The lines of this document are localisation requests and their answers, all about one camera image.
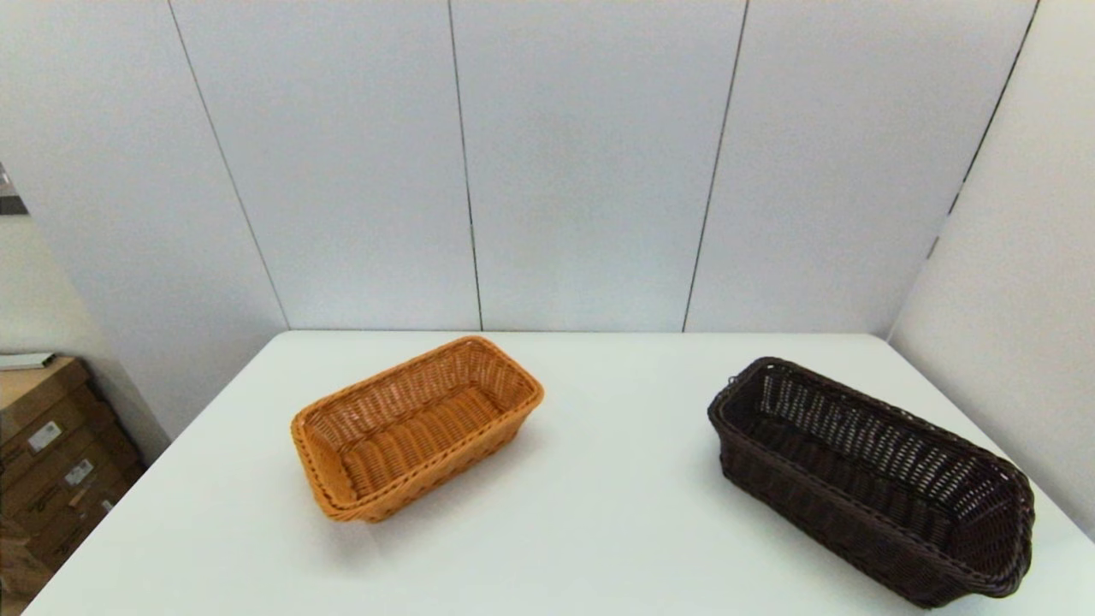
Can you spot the orange wicker basket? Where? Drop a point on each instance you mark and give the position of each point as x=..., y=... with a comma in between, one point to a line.
x=402, y=445

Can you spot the dark brown wicker basket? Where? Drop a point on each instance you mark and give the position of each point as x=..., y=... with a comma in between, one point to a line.
x=821, y=505

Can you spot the cardboard box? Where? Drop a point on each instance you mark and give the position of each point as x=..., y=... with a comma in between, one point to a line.
x=51, y=539
x=34, y=393
x=73, y=470

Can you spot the flat white board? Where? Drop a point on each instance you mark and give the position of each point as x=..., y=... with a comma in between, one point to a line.
x=26, y=360

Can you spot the grey wall fixture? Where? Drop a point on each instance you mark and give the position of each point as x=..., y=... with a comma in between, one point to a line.
x=8, y=201

